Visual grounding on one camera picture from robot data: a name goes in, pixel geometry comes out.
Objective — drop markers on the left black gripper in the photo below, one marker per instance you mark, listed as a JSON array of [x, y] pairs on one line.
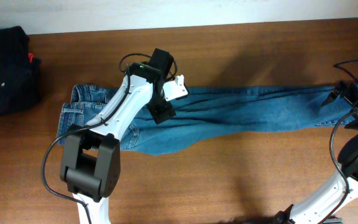
[[163, 112]]

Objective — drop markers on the blue denim jeans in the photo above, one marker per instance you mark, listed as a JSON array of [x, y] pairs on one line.
[[205, 113]]

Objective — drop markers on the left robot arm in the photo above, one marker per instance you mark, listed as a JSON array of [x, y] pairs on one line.
[[91, 162]]

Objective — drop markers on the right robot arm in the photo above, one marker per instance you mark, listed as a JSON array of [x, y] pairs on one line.
[[342, 187]]

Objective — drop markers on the black folded garment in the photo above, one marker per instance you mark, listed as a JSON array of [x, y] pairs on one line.
[[19, 72]]

